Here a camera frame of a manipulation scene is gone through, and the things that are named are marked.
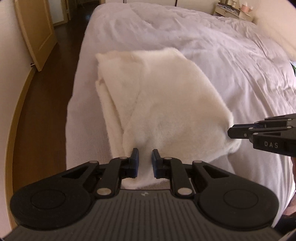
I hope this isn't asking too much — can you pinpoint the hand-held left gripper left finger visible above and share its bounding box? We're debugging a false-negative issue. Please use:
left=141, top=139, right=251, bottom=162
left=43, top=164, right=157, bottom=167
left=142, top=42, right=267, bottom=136
left=61, top=148, right=140, bottom=199

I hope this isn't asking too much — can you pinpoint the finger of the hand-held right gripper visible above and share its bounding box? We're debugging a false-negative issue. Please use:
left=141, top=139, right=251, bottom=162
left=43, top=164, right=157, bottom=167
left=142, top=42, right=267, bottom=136
left=255, top=113, right=296, bottom=128
left=228, top=123, right=296, bottom=140

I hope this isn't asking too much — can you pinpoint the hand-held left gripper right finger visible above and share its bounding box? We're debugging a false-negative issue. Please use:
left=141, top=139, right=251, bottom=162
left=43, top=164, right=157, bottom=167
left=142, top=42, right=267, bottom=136
left=150, top=149, right=228, bottom=199

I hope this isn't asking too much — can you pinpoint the cream striped knit sweater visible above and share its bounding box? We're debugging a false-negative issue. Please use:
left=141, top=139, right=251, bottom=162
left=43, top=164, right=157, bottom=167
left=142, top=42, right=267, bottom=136
left=95, top=47, right=242, bottom=189

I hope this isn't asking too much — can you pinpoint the cream padded headboard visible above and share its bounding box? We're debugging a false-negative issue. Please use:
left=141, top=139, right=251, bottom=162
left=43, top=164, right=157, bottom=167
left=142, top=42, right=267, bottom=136
left=253, top=0, right=296, bottom=63

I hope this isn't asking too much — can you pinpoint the white nightstand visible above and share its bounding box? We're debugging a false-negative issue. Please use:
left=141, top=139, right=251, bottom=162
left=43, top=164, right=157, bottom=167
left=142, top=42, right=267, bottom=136
left=212, top=4, right=254, bottom=23

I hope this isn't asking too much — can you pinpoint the blue patterned cloth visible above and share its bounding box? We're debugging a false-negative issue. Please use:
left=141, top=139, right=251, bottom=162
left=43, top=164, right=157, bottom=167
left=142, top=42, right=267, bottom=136
left=216, top=3, right=237, bottom=15

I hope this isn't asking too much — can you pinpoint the wooden door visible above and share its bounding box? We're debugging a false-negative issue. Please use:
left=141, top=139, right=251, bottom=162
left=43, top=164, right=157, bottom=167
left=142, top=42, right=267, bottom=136
left=14, top=0, right=58, bottom=72

